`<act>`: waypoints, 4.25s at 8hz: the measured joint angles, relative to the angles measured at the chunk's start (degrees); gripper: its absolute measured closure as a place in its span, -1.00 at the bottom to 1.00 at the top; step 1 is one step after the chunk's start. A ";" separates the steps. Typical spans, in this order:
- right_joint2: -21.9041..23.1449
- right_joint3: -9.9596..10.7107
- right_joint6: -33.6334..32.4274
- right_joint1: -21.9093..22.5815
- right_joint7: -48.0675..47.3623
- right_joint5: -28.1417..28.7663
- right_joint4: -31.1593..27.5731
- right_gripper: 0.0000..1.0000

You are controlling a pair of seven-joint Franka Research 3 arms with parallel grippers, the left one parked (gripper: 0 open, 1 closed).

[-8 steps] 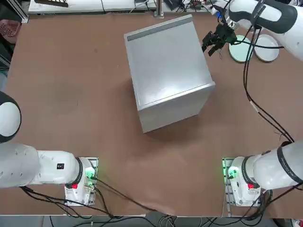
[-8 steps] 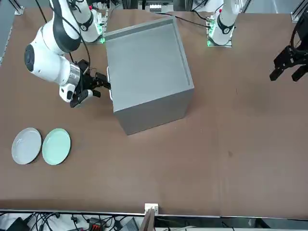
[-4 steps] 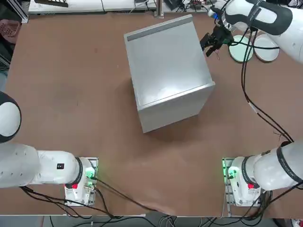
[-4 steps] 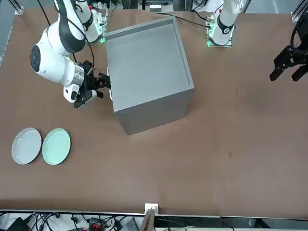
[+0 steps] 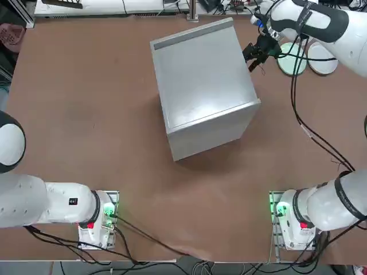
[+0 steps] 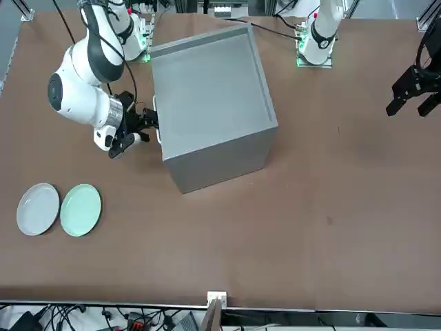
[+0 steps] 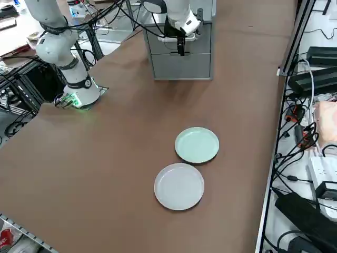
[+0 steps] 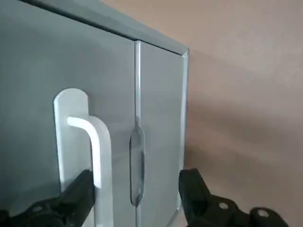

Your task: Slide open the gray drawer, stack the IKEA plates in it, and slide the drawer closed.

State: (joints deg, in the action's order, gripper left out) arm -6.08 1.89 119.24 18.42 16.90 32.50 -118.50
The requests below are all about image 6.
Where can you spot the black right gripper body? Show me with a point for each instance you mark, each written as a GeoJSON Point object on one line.
{"type": "Point", "coordinates": [131, 119]}

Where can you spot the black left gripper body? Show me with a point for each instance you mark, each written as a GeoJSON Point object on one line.
{"type": "Point", "coordinates": [433, 79]}

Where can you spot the mint green plate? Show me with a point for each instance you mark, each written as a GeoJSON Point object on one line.
{"type": "Point", "coordinates": [81, 210]}

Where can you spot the light gray plate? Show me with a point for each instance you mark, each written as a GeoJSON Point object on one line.
{"type": "Point", "coordinates": [37, 209]}

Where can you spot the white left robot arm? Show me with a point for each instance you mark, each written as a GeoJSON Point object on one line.
{"type": "Point", "coordinates": [320, 38]}

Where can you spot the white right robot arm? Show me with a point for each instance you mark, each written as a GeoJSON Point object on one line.
{"type": "Point", "coordinates": [79, 100]}

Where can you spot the gray metal cabinet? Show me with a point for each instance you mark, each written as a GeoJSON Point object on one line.
{"type": "Point", "coordinates": [210, 96]}

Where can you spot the white power strip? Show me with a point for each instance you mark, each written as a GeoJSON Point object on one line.
{"type": "Point", "coordinates": [222, 11]}

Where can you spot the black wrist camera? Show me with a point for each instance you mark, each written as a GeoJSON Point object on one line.
{"type": "Point", "coordinates": [120, 146]}

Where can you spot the aluminium frame profile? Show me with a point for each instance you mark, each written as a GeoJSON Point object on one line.
{"type": "Point", "coordinates": [27, 10]}
{"type": "Point", "coordinates": [425, 17]}

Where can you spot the camera mounting post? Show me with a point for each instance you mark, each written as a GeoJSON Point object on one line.
{"type": "Point", "coordinates": [213, 313]}

